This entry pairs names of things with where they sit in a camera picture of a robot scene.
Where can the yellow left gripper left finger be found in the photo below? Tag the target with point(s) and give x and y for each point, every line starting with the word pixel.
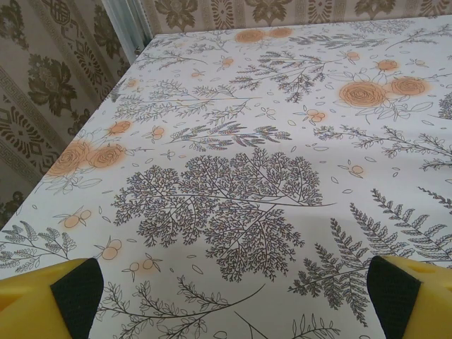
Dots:
pixel 31 303

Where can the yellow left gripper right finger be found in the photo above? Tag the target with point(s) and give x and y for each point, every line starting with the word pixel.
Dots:
pixel 416 303

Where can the aluminium frame post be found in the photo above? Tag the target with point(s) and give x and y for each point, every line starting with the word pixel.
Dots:
pixel 130 24

